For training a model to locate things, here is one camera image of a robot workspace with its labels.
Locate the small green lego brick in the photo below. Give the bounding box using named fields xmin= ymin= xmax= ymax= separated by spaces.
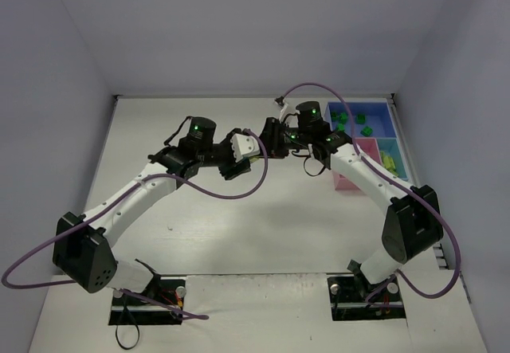
xmin=360 ymin=126 xmax=373 ymax=137

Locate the lime lego brick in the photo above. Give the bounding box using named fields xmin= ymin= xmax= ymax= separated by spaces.
xmin=380 ymin=151 xmax=394 ymax=169
xmin=387 ymin=166 xmax=399 ymax=177

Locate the dark green lego brick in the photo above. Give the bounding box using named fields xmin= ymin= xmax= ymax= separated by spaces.
xmin=331 ymin=112 xmax=349 ymax=124

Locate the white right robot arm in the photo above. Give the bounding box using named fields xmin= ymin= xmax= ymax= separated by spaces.
xmin=260 ymin=97 xmax=444 ymax=284

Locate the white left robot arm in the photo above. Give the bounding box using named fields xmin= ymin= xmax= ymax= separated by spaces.
xmin=53 ymin=117 xmax=267 ymax=293

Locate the pink plastic bin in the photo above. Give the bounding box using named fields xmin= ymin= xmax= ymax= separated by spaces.
xmin=331 ymin=138 xmax=380 ymax=194

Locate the light blue plastic bin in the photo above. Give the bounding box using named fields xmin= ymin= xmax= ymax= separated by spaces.
xmin=376 ymin=138 xmax=408 ymax=181

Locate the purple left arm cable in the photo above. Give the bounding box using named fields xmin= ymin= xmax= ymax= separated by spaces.
xmin=2 ymin=128 xmax=269 ymax=320

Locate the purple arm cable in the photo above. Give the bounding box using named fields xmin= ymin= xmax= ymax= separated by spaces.
xmin=278 ymin=82 xmax=462 ymax=310
xmin=2 ymin=128 xmax=269 ymax=320

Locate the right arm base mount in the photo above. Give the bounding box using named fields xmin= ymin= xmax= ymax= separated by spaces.
xmin=327 ymin=275 xmax=406 ymax=322

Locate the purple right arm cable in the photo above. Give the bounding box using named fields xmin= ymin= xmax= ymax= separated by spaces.
xmin=278 ymin=82 xmax=462 ymax=310

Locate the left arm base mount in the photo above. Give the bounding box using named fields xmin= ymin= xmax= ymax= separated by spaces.
xmin=108 ymin=277 xmax=186 ymax=326

